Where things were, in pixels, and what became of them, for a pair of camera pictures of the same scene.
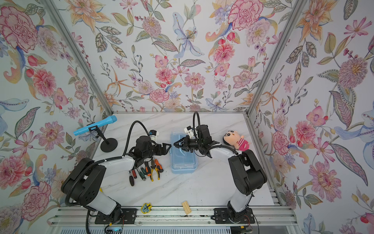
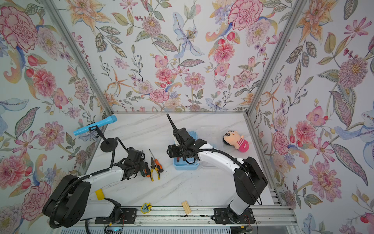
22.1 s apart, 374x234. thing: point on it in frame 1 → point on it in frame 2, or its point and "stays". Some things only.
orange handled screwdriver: (158, 165) stays
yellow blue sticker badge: (146, 207) stays
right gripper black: (186, 146) → (172, 149)
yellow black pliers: (152, 166) stays
